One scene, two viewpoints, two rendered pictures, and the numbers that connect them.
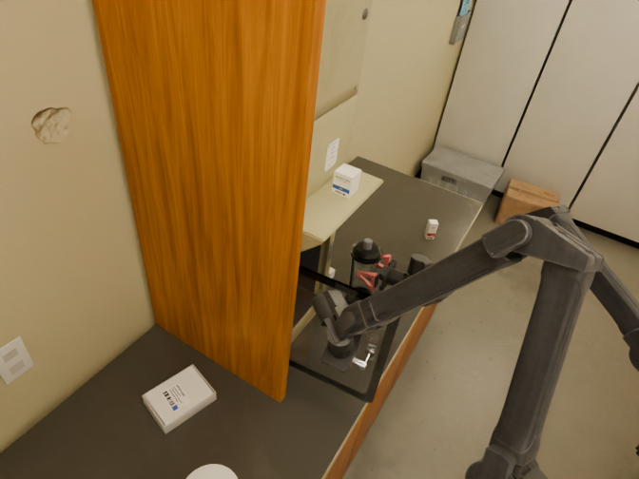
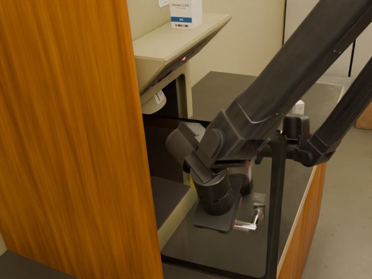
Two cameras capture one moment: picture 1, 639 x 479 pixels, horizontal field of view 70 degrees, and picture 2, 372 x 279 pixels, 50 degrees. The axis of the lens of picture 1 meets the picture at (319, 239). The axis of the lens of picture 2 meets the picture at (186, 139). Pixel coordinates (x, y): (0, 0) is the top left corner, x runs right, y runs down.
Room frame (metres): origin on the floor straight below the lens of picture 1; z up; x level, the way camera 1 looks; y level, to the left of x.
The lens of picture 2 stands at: (0.12, -0.06, 1.73)
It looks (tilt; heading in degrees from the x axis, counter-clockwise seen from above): 30 degrees down; 2
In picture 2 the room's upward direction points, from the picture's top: 4 degrees counter-clockwise
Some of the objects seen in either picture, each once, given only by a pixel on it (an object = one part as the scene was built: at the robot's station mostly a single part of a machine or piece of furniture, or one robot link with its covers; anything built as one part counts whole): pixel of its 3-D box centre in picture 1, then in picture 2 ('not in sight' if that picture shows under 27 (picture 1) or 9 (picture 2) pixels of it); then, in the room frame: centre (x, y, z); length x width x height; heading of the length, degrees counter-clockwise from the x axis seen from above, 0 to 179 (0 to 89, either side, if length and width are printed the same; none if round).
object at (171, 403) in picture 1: (180, 397); not in sight; (0.67, 0.33, 0.96); 0.16 x 0.12 x 0.04; 138
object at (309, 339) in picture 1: (331, 337); (206, 206); (0.76, -0.07, 1.19); 0.30 x 0.01 x 0.40; 69
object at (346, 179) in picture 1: (346, 181); (186, 11); (0.97, -0.05, 1.54); 0.05 x 0.05 x 0.06; 64
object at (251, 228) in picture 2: (353, 354); (237, 219); (0.71, -0.12, 1.20); 0.10 x 0.05 x 0.03; 69
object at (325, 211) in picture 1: (333, 214); (179, 55); (0.93, -0.03, 1.46); 0.32 x 0.12 x 0.10; 154
